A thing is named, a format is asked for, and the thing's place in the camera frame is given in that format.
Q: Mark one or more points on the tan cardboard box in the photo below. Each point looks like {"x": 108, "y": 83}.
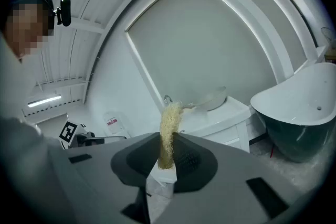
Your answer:
{"x": 330, "y": 55}

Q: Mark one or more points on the chrome faucet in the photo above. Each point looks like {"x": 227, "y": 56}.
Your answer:
{"x": 165, "y": 99}

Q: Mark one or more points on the narrow grey roller blind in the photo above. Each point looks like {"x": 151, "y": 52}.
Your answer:
{"x": 275, "y": 15}

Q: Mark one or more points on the fluorescent tube light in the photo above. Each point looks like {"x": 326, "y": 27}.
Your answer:
{"x": 44, "y": 101}

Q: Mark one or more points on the person's head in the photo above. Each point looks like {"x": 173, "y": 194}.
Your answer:
{"x": 23, "y": 29}

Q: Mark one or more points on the black head-mounted camera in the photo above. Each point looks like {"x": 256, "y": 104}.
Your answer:
{"x": 65, "y": 10}

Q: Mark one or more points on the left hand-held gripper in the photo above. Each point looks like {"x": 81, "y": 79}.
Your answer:
{"x": 68, "y": 132}

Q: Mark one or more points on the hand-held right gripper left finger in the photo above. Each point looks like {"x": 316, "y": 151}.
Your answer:
{"x": 136, "y": 162}

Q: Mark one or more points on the white vanity cabinet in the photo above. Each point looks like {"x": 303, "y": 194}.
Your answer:
{"x": 236, "y": 136}

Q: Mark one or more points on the yellow sponge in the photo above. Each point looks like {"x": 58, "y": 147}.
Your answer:
{"x": 168, "y": 133}

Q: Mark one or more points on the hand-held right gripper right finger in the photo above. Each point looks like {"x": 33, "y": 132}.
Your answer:
{"x": 194, "y": 165}

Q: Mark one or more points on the white freestanding bathtub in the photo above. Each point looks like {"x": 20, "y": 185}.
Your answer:
{"x": 288, "y": 102}

